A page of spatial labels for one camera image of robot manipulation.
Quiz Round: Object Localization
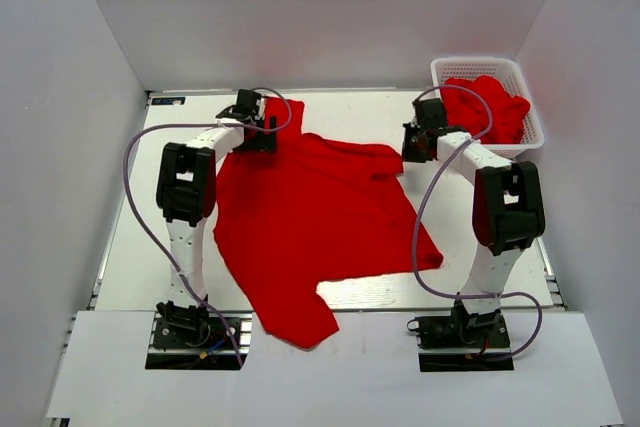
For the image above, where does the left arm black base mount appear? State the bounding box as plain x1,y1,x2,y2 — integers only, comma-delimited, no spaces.
145,301,252,371

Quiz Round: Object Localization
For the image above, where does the blue label sticker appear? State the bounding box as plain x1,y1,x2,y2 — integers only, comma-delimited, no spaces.
150,96,186,106

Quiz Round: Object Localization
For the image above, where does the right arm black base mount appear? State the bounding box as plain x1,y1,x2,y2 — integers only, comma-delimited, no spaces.
406,300,514,373

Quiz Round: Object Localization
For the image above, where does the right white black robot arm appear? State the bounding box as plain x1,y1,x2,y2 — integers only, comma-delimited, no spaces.
402,98,546,346

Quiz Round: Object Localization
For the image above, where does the white plastic mesh basket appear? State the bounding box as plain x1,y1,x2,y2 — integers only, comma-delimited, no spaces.
431,57,544,158

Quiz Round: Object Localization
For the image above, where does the red shirts pile in basket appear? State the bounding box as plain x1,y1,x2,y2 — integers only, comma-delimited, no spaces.
440,75,531,144

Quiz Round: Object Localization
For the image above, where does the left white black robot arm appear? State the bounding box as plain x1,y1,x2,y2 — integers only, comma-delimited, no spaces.
156,89,277,307

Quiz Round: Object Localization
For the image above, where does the red t shirt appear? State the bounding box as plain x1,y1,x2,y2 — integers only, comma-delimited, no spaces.
213,98,443,349

